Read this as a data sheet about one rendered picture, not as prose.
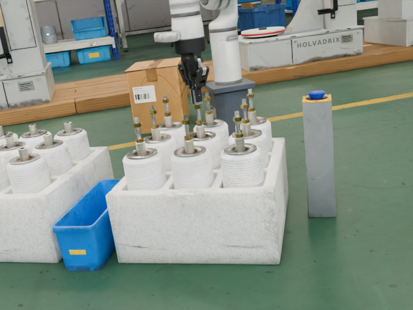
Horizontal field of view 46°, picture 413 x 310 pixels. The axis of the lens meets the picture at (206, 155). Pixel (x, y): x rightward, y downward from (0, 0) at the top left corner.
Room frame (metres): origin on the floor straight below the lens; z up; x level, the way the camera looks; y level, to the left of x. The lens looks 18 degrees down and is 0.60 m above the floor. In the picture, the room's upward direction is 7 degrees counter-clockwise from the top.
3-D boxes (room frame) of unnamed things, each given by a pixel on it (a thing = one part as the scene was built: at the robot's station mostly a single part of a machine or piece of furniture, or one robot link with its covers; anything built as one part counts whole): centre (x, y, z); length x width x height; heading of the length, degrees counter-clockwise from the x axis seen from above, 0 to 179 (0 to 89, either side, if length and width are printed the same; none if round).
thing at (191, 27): (1.19, 0.02, 0.53); 0.11 x 0.09 x 0.06; 117
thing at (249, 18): (5.87, -0.82, 0.19); 0.50 x 0.41 x 0.37; 16
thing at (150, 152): (1.12, 0.15, 0.25); 0.08 x 0.08 x 0.01
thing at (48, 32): (5.66, 1.57, 0.35); 0.16 x 0.15 x 0.19; 101
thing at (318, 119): (1.20, -0.29, 0.16); 0.07 x 0.07 x 0.31; 76
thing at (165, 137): (1.23, 0.12, 0.25); 0.08 x 0.08 x 0.01
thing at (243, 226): (1.20, 0.01, 0.09); 0.39 x 0.39 x 0.18; 76
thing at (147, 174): (1.12, 0.15, 0.16); 0.10 x 0.10 x 0.18
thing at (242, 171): (1.06, -0.08, 0.16); 0.10 x 0.10 x 0.18
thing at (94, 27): (5.83, 1.15, 0.36); 0.50 x 0.38 x 0.21; 12
